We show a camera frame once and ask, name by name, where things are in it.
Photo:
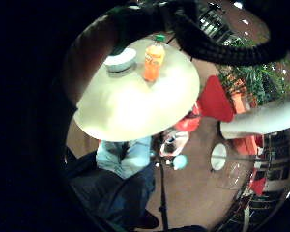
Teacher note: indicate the black tripod stand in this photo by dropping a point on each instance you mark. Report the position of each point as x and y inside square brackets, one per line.
[163, 193]

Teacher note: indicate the black shelf rack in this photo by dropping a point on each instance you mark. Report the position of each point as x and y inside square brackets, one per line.
[274, 167]

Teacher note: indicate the orange soda bottle green cap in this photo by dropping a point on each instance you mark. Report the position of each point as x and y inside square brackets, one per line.
[153, 61]

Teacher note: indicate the small round white table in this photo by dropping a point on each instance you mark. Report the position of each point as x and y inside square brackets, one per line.
[218, 157]

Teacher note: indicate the orange planter box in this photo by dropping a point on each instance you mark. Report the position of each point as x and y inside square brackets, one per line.
[240, 101]

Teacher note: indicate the white bag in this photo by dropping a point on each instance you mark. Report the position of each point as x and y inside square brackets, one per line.
[175, 143]

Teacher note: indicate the red bag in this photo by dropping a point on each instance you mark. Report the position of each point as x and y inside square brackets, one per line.
[188, 123]

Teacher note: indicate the green plants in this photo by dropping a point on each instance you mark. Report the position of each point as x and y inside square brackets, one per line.
[261, 77]

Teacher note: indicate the white bowl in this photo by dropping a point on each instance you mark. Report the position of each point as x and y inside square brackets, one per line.
[119, 60]

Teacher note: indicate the the person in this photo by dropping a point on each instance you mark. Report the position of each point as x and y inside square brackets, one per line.
[125, 161]

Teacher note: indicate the teal round object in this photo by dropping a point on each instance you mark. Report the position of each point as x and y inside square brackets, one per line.
[180, 161]

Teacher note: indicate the red chair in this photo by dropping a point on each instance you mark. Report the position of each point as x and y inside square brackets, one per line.
[216, 100]

